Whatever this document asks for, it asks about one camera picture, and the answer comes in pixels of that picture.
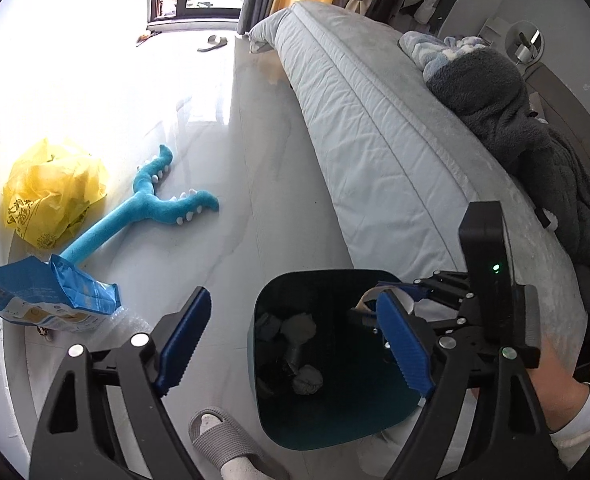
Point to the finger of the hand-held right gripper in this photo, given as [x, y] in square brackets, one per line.
[417, 291]
[360, 320]

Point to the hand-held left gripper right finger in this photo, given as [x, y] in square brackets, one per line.
[405, 345]

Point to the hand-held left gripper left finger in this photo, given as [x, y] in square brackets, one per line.
[185, 345]

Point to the white tape roll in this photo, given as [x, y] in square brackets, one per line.
[367, 299]

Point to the dark trash bin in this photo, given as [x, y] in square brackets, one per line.
[335, 400]

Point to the person's right forearm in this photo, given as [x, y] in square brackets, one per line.
[582, 430]

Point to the person's right hand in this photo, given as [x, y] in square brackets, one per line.
[557, 390]

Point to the bubble wrap sheet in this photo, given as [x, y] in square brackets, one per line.
[125, 327]

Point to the crumpled grey wad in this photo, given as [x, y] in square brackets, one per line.
[307, 380]
[297, 326]

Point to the black band roll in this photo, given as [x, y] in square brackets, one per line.
[542, 217]

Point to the grey slipper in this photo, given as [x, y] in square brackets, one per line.
[213, 43]
[225, 447]

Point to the person's foot in white sock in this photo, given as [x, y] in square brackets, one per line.
[242, 470]

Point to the blue plush toy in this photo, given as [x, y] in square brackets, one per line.
[135, 207]

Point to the blue snack bag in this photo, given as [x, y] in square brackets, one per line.
[40, 295]

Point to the dark grey fluffy blanket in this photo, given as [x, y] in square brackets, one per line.
[500, 100]

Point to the bed with grey sheet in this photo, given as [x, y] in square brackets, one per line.
[375, 135]

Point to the beige padded headboard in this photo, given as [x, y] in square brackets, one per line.
[575, 110]

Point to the yellow plastic bag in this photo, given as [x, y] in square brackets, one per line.
[50, 195]

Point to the light blue fleece blanket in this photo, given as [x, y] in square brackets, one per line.
[440, 52]

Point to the round white mirror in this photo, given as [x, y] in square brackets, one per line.
[525, 42]

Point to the white desktop organizer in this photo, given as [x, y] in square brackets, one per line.
[495, 27]

